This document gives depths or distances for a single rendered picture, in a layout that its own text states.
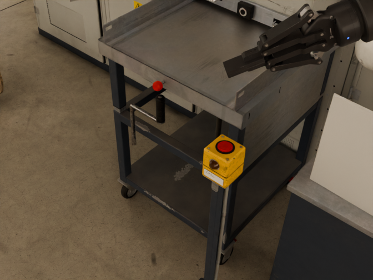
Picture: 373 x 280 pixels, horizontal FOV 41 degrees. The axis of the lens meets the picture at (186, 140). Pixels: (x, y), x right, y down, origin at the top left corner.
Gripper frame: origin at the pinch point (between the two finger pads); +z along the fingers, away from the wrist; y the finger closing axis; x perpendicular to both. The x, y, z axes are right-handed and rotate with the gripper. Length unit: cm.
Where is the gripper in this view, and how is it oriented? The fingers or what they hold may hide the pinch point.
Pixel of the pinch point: (243, 63)
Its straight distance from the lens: 90.2
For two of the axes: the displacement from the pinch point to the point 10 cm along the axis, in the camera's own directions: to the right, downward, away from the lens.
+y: -3.3, -5.7, -7.5
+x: 1.8, 7.4, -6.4
